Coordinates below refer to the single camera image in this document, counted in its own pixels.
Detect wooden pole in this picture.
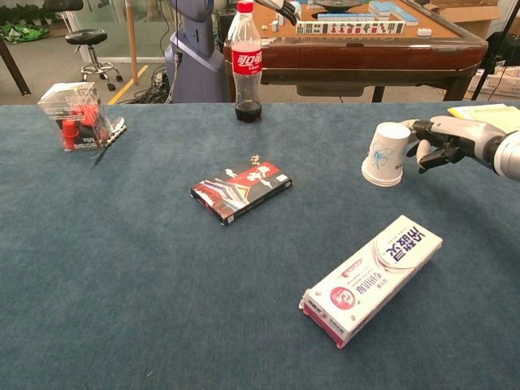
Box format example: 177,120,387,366
125,0,139,85

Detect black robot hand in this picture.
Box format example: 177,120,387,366
255,0,304,26

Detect black round stool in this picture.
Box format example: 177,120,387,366
64,28,124,92

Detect row of mahjong tiles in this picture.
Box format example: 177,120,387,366
295,19,406,36

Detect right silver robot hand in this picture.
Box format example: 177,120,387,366
400,115,507,176

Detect black tripod stand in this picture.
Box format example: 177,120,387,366
470,0,520,101

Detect cola bottle with red cap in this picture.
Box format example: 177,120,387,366
224,0,264,122

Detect blue felt table cloth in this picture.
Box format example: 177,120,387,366
0,101,520,390

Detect clear box with red parts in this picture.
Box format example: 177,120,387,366
37,81,111,153

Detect white paper cup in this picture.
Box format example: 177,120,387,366
361,123,411,188

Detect white toothpaste box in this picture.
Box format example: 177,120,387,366
299,214,444,349

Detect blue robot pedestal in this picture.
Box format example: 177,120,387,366
164,0,236,104

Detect brown mahjong table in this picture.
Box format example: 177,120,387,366
223,0,489,102

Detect stacked blue mahjong tiles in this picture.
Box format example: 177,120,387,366
318,0,418,26

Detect white plastic crate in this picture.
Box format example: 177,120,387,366
466,68,520,98

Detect yellow notepad with cream lid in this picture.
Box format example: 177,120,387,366
446,104,520,133

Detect black floor cable bundle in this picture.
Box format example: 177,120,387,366
133,64,176,105

